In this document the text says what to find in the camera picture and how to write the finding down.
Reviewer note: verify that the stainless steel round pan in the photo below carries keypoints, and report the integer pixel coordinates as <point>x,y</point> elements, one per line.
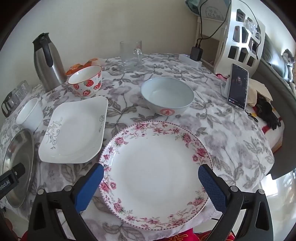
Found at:
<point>20,150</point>

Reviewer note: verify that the small white cup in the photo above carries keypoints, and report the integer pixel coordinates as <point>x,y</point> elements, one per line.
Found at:
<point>31,115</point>

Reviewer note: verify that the black power adapter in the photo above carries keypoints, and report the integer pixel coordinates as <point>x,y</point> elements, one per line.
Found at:
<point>196,51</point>

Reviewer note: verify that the strawberry pattern bowl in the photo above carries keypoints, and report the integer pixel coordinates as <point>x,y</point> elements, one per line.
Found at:
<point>86,81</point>

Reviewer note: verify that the glass teapot with cups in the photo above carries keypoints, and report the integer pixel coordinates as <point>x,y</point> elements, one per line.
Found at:
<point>14,98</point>

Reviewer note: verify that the pale blue ceramic bowl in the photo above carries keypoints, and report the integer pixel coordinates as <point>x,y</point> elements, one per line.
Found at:
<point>167,96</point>

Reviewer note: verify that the white power strip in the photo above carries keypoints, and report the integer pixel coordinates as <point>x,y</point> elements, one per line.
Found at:
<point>186,59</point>

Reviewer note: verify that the orange snack packet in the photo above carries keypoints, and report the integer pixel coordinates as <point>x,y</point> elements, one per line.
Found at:
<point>74,68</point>

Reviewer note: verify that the white square plate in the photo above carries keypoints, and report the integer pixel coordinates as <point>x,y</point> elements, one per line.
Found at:
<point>75,132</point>

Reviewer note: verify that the floral rimmed round plate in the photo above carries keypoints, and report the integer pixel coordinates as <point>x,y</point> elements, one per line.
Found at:
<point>151,175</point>

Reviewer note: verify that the smartphone on stand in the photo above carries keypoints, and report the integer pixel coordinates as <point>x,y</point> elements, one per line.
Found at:
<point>236,88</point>

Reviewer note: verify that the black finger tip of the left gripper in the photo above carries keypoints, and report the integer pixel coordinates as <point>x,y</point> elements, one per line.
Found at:
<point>17,171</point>

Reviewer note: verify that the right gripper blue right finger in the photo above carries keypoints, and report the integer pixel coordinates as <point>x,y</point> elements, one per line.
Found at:
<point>215,187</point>

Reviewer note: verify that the clear glass mug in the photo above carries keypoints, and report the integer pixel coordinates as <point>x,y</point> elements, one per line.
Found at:
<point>131,54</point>

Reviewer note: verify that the white lattice shelf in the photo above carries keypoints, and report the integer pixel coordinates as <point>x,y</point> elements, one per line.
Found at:
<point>239,31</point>

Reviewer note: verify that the stainless steel thermos jug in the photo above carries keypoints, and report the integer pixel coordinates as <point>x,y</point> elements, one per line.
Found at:
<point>47,62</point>

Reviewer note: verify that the floral tablecloth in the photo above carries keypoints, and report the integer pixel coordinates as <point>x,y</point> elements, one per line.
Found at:
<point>239,150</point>

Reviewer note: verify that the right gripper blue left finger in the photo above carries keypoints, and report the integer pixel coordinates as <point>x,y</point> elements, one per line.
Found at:
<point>86,186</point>

